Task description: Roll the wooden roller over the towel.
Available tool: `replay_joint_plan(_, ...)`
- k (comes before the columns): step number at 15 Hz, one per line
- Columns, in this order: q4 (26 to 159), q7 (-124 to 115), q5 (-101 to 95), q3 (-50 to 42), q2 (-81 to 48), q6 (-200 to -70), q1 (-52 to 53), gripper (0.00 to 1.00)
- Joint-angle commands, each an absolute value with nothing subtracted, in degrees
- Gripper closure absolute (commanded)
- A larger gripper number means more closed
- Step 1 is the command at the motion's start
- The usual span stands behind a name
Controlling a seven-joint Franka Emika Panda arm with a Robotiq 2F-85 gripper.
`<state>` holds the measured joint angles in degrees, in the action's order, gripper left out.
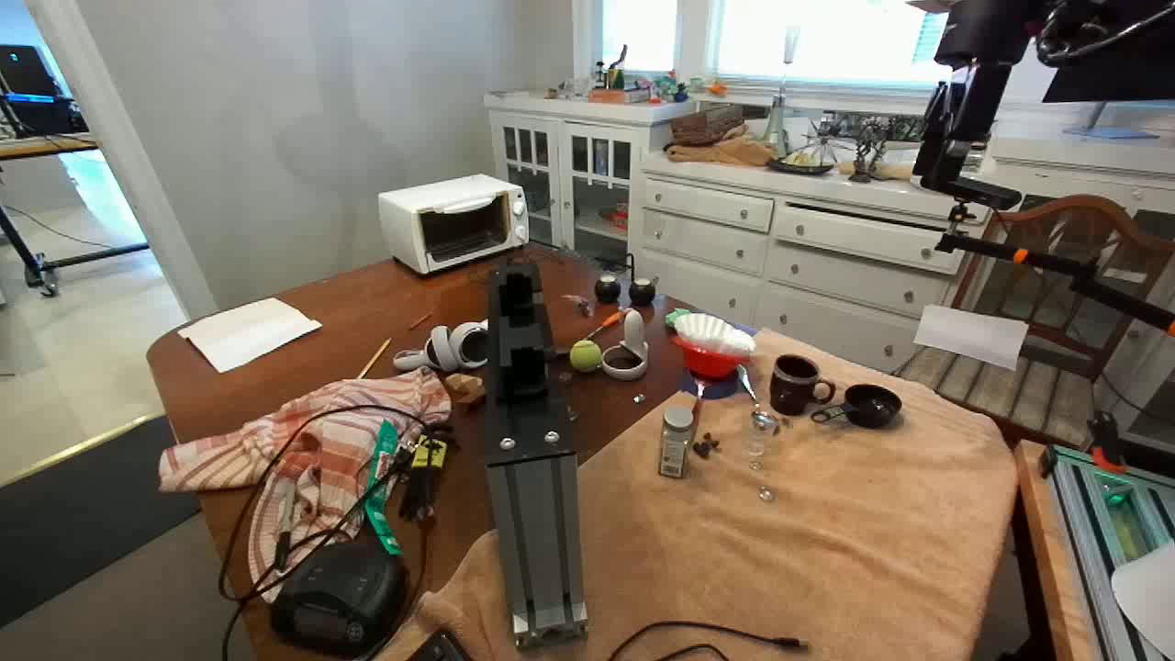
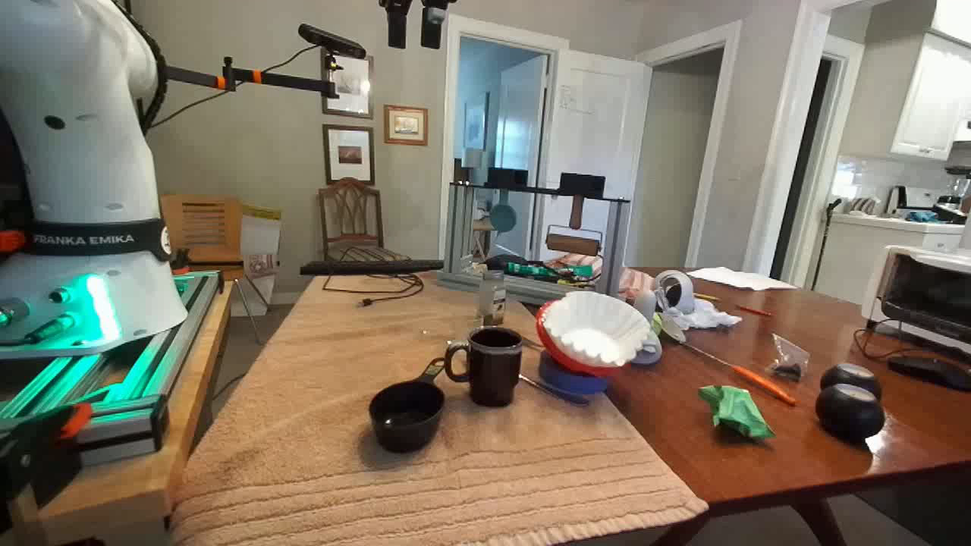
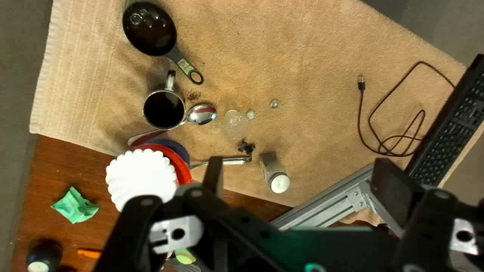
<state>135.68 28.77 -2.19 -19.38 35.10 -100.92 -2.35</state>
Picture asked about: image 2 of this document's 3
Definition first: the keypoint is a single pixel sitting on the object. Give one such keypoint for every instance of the metal spoon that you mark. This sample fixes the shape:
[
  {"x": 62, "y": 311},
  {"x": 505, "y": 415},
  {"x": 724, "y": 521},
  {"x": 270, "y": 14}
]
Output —
[{"x": 531, "y": 379}]

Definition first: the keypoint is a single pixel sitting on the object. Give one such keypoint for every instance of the aluminium rack with black plate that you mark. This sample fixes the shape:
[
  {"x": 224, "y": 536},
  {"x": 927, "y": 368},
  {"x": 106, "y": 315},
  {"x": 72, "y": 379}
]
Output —
[{"x": 618, "y": 247}]

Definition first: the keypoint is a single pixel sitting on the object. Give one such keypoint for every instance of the black camera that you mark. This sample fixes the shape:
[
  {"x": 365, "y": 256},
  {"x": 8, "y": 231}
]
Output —
[{"x": 332, "y": 41}]

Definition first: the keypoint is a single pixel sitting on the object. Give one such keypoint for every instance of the wooden crate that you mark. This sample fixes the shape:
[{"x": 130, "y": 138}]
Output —
[{"x": 202, "y": 228}]

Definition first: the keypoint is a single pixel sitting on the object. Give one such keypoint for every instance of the red bowl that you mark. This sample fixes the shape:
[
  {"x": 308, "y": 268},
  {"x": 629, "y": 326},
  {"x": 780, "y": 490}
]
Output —
[{"x": 549, "y": 351}]

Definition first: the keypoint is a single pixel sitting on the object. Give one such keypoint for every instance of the metal kettle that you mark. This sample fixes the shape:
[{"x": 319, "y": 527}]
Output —
[{"x": 893, "y": 199}]

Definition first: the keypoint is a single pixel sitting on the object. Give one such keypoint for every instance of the white toaster oven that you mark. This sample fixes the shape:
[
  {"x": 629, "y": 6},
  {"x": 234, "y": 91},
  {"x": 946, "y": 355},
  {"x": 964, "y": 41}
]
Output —
[{"x": 927, "y": 292}]

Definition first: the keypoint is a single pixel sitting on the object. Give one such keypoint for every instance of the wooden chair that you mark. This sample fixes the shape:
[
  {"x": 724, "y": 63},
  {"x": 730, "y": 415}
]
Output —
[{"x": 349, "y": 223}]

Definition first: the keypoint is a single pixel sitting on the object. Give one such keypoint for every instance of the black flat device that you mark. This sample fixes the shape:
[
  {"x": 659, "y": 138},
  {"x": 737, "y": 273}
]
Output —
[{"x": 369, "y": 268}]

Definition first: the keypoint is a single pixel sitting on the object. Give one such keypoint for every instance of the black oval device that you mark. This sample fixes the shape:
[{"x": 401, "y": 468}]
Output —
[{"x": 930, "y": 372}]

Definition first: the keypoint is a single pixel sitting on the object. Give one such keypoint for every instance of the small gold framed picture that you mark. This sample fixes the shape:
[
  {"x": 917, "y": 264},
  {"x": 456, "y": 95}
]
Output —
[{"x": 405, "y": 126}]

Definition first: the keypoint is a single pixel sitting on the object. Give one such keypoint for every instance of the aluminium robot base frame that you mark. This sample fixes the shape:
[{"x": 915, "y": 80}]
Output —
[{"x": 101, "y": 396}]

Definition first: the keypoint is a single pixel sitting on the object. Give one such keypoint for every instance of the beige towel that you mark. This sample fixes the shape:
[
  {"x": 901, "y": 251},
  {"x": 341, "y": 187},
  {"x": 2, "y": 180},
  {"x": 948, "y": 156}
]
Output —
[{"x": 405, "y": 486}]

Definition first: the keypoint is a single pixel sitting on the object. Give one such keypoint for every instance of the small clear plastic bag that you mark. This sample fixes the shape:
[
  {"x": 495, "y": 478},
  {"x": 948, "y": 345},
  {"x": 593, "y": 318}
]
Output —
[{"x": 791, "y": 355}]

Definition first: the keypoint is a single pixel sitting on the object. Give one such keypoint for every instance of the white paper bag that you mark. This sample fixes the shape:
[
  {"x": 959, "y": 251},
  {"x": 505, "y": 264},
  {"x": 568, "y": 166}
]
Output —
[{"x": 258, "y": 251}]

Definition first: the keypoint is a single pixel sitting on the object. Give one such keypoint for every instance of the white kitchen counter cabinet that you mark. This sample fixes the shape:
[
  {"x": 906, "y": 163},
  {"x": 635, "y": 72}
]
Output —
[{"x": 882, "y": 258}]

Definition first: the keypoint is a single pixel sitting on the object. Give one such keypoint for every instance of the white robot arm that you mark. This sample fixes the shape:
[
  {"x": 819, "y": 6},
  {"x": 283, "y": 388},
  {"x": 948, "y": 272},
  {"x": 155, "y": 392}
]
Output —
[{"x": 72, "y": 153}]

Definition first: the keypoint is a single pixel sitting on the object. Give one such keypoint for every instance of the green crumpled paper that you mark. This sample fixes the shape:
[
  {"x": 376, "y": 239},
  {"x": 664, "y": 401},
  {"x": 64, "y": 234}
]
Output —
[{"x": 737, "y": 414}]

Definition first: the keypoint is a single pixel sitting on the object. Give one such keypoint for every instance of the glass spice jar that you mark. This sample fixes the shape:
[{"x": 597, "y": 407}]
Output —
[{"x": 492, "y": 299}]

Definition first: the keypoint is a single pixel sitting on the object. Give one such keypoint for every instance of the white kitchen wall cabinet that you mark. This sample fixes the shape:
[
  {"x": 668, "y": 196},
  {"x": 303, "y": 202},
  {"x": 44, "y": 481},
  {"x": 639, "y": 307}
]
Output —
[{"x": 936, "y": 100}]

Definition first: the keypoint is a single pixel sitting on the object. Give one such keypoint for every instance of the white crumpled tissue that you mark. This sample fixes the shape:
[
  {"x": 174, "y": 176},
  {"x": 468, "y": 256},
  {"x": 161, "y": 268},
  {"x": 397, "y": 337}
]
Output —
[{"x": 707, "y": 315}]

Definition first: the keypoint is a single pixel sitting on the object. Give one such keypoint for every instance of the black boom with orange clamps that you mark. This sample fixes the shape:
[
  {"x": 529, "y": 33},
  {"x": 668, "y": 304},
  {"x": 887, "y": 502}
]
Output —
[{"x": 273, "y": 80}]

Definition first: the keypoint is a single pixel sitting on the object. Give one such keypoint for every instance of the blue bowl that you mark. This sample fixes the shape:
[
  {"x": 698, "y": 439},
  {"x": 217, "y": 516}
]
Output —
[{"x": 571, "y": 383}]

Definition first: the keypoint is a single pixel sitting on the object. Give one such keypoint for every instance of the red striped cloth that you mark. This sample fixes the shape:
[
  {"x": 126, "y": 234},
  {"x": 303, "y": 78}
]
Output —
[{"x": 597, "y": 272}]

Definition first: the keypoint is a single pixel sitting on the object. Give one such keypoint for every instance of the black measuring cup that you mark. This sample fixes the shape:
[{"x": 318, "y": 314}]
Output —
[{"x": 405, "y": 415}]

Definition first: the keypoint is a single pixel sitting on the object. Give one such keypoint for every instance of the white door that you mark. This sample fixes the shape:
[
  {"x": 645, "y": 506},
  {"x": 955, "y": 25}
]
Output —
[{"x": 597, "y": 153}]

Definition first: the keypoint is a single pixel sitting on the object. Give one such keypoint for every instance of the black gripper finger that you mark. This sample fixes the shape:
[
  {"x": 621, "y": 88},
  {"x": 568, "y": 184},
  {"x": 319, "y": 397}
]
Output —
[
  {"x": 436, "y": 18},
  {"x": 397, "y": 18}
]

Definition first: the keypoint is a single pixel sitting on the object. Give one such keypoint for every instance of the white paper sheet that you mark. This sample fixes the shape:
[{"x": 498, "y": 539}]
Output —
[{"x": 745, "y": 277}]

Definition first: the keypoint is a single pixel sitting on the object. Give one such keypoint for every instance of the wooden base board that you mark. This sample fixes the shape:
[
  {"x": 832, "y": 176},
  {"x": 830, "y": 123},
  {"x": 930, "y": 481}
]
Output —
[{"x": 131, "y": 495}]

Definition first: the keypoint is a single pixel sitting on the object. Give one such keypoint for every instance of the framed wall picture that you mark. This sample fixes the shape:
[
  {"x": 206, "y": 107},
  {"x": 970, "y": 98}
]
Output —
[
  {"x": 349, "y": 153},
  {"x": 349, "y": 85}
]

